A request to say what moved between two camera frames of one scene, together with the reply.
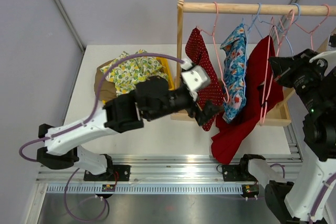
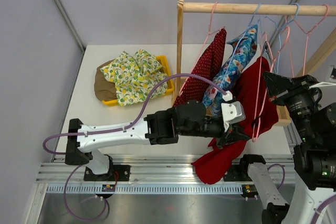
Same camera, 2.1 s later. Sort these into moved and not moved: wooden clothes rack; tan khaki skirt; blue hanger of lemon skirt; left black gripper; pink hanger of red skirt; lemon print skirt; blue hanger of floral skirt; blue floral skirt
Moved: blue hanger of lemon skirt; blue hanger of floral skirt; pink hanger of red skirt; blue floral skirt; left black gripper
Not moved: wooden clothes rack; tan khaki skirt; lemon print skirt
